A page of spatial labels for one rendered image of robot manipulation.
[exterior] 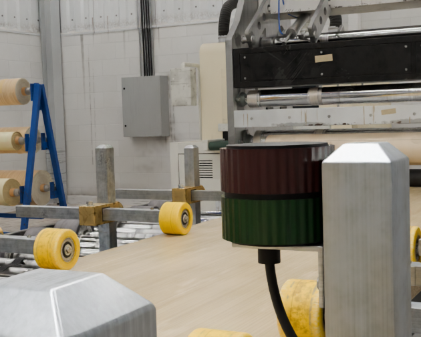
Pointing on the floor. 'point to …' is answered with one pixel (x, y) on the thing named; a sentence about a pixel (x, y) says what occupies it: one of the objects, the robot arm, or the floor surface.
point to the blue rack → (38, 95)
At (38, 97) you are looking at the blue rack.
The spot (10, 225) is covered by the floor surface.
